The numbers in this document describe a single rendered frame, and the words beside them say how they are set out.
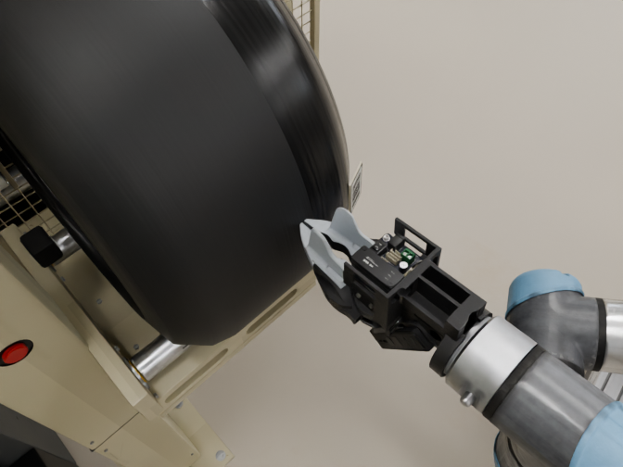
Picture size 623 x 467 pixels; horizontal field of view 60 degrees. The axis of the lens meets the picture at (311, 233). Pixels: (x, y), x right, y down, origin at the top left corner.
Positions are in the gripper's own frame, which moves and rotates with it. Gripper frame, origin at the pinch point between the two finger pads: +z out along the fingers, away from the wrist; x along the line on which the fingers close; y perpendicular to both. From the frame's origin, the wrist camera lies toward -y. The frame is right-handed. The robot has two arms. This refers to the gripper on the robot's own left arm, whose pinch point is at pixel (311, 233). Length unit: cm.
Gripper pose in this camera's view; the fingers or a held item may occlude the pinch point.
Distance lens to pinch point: 57.9
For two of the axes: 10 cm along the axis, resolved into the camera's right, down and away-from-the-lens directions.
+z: -6.9, -5.5, 4.8
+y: -0.8, -5.9, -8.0
